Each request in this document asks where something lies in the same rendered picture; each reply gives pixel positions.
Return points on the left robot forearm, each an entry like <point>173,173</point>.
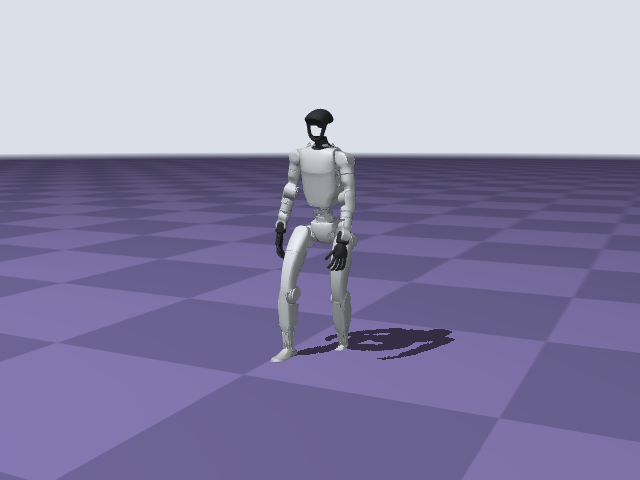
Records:
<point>347,212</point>

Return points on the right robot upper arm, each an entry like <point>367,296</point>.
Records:
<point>292,190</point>

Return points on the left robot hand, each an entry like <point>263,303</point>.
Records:
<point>339,252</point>

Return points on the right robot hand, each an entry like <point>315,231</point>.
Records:
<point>279,239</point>

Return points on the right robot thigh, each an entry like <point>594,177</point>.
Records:
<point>295,255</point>

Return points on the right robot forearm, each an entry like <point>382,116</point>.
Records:
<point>285,210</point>

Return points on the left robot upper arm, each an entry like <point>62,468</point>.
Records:
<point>346,162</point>

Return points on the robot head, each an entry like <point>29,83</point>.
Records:
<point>319,118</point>

